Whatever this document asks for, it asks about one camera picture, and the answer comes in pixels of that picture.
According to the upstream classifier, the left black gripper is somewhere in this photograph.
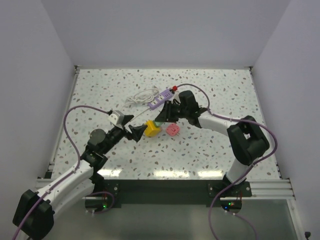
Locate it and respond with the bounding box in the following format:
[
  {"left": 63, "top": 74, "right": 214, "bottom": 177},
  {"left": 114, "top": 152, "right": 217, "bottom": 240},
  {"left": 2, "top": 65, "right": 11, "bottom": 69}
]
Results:
[{"left": 101, "top": 115, "right": 147, "bottom": 154}]

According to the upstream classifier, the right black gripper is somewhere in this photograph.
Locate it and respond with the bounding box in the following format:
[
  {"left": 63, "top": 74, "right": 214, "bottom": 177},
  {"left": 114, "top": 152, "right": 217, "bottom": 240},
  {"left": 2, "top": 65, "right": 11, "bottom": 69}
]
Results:
[{"left": 155, "top": 100, "right": 189, "bottom": 124}]

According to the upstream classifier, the green plug adapter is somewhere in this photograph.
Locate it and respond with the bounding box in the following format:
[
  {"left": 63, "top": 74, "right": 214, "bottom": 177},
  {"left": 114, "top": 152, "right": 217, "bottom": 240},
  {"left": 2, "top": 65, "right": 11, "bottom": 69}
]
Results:
[{"left": 153, "top": 121, "right": 163, "bottom": 128}]

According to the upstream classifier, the pink plug adapter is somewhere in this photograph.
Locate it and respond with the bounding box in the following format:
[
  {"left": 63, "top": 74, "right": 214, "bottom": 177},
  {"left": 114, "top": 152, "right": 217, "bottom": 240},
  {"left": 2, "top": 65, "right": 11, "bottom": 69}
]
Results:
[{"left": 165, "top": 123, "right": 180, "bottom": 137}]

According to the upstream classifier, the yellow cube socket adapter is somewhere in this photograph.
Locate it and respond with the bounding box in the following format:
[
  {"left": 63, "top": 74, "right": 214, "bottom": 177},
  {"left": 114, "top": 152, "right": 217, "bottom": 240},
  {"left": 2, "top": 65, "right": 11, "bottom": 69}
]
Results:
[{"left": 144, "top": 120, "right": 162, "bottom": 137}]

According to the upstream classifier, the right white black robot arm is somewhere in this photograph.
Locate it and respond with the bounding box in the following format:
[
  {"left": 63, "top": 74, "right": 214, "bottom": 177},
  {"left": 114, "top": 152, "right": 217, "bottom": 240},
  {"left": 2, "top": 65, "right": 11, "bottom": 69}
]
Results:
[{"left": 155, "top": 90, "right": 270, "bottom": 197}]

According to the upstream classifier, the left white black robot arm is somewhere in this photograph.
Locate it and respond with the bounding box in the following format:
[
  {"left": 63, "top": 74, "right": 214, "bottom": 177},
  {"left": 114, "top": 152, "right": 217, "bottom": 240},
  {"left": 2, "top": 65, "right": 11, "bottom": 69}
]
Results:
[{"left": 12, "top": 110, "right": 148, "bottom": 240}]

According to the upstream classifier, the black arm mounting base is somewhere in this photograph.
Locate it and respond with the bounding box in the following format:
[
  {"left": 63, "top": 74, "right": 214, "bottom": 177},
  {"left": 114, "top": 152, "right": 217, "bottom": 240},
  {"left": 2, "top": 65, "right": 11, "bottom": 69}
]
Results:
[{"left": 84, "top": 178, "right": 251, "bottom": 213}]

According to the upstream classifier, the purple power strip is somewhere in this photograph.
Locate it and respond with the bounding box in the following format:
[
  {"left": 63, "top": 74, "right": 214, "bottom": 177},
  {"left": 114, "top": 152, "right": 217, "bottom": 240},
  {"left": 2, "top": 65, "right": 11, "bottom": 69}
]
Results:
[{"left": 147, "top": 88, "right": 174, "bottom": 111}]

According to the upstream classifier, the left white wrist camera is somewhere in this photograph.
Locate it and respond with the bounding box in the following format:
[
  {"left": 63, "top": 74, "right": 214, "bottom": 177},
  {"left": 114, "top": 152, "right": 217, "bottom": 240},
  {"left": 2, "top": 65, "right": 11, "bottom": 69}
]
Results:
[{"left": 107, "top": 110, "right": 124, "bottom": 128}]

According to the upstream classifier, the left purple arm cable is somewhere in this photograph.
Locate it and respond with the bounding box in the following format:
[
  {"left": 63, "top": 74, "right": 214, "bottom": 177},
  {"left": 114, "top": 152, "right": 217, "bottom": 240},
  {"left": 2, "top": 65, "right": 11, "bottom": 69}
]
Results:
[{"left": 10, "top": 105, "right": 113, "bottom": 240}]

